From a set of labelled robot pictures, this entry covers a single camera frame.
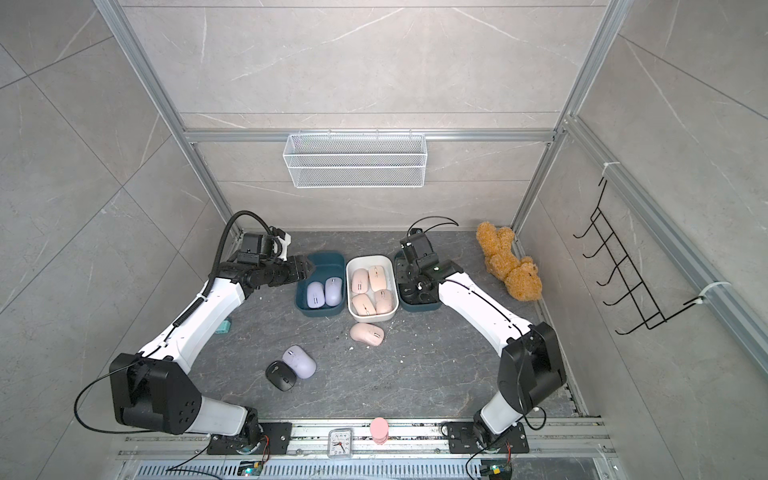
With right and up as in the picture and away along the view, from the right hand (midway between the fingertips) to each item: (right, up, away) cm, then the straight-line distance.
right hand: (409, 266), depth 86 cm
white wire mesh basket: (-18, +36, +14) cm, 42 cm away
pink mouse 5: (-11, -21, +2) cm, 24 cm away
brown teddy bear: (+37, -3, +9) cm, 38 cm away
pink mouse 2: (-10, -5, +17) cm, 20 cm away
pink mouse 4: (-8, -11, +9) cm, 16 cm away
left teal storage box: (-29, 0, +20) cm, 36 cm away
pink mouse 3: (-15, -13, +9) cm, 22 cm away
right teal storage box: (+3, -14, +9) cm, 16 cm away
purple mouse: (-31, -28, -1) cm, 42 cm away
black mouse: (-36, -30, -4) cm, 47 cm away
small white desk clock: (-18, -43, -15) cm, 49 cm away
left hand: (-29, +1, -2) cm, 29 cm away
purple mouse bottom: (-25, -9, +13) cm, 29 cm away
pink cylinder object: (-8, -37, -18) cm, 42 cm away
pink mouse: (-16, -5, +15) cm, 22 cm away
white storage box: (-14, +1, +19) cm, 24 cm away
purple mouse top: (-31, -10, +12) cm, 34 cm away
